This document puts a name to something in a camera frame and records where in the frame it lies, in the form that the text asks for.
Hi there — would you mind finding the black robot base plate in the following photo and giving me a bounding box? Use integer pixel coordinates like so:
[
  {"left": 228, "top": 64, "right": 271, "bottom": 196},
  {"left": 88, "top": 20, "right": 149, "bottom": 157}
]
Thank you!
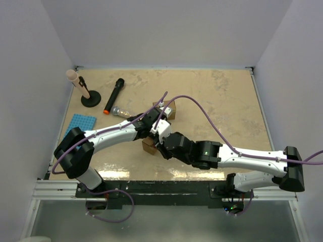
[{"left": 76, "top": 180, "right": 253, "bottom": 211}]

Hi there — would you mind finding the small cardboard box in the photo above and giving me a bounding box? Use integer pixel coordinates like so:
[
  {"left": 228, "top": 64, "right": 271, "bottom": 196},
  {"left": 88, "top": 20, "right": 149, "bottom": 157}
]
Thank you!
[{"left": 142, "top": 137, "right": 157, "bottom": 155}]

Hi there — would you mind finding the taped cardboard box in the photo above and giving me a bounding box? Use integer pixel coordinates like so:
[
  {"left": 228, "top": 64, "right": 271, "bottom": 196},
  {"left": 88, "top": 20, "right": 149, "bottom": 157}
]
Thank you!
[{"left": 152, "top": 100, "right": 176, "bottom": 120}]

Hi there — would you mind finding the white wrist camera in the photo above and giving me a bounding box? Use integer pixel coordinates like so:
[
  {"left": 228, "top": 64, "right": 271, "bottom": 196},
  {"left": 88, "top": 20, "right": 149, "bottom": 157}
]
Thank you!
[
  {"left": 150, "top": 119, "right": 172, "bottom": 139},
  {"left": 157, "top": 101, "right": 173, "bottom": 119}
]

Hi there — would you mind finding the aluminium frame rail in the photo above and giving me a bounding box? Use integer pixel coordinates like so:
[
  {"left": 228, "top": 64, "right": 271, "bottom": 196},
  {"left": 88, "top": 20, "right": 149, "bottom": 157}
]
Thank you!
[{"left": 32, "top": 180, "right": 298, "bottom": 201}]

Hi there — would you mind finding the beige microphone on stand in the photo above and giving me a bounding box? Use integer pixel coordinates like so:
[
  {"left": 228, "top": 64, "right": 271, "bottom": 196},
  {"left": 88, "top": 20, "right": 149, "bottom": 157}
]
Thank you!
[{"left": 66, "top": 69, "right": 90, "bottom": 99}]

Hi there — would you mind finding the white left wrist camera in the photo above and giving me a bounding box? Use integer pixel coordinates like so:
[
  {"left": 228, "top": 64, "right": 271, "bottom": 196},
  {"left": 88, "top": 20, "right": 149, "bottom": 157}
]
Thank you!
[{"left": 157, "top": 101, "right": 173, "bottom": 119}]

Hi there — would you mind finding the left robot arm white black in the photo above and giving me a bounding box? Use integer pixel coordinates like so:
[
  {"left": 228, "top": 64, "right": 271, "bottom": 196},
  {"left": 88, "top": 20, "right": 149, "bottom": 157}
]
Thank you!
[{"left": 54, "top": 107, "right": 163, "bottom": 198}]

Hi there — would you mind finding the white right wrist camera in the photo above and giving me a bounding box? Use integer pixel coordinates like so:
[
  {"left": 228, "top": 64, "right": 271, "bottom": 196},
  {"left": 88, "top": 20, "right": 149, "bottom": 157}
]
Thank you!
[{"left": 150, "top": 119, "right": 172, "bottom": 139}]

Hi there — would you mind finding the silver glitter microphone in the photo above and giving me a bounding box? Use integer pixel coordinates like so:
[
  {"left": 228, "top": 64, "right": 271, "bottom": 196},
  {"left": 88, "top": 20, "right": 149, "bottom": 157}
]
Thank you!
[{"left": 111, "top": 106, "right": 136, "bottom": 119}]

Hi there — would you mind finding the blue studded building plate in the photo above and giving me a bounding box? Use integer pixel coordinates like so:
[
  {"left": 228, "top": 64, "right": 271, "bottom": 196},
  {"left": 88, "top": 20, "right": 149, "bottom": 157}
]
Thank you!
[{"left": 62, "top": 114, "right": 97, "bottom": 139}]

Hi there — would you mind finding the black microphone orange end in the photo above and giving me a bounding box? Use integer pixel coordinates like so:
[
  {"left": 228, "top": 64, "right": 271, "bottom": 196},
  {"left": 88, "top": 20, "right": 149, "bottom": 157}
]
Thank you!
[{"left": 103, "top": 78, "right": 125, "bottom": 115}]

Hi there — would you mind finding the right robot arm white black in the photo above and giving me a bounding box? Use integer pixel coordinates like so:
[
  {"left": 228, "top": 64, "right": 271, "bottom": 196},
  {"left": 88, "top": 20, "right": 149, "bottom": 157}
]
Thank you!
[{"left": 153, "top": 132, "right": 305, "bottom": 198}]

